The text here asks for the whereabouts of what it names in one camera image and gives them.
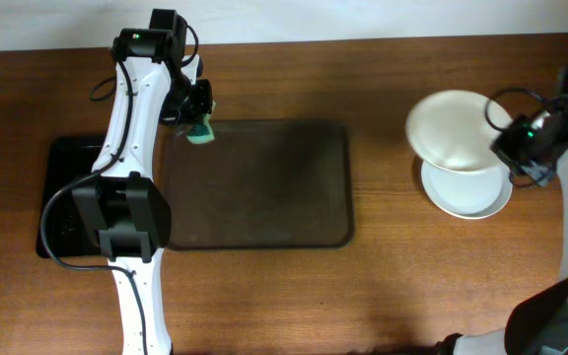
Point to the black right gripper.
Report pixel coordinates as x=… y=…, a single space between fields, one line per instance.
x=521 y=161

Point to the pale blue plate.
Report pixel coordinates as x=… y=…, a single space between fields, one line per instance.
x=467 y=196

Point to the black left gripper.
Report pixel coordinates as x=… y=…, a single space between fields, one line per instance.
x=201 y=105

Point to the pale green plate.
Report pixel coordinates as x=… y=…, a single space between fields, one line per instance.
x=453 y=130

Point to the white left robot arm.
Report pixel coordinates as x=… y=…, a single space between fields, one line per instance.
x=121 y=208

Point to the green and yellow sponge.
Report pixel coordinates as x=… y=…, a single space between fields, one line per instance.
x=200 y=131

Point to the large brown tray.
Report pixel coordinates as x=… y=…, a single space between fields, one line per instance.
x=261 y=184

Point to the small black tray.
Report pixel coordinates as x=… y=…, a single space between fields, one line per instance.
x=69 y=158

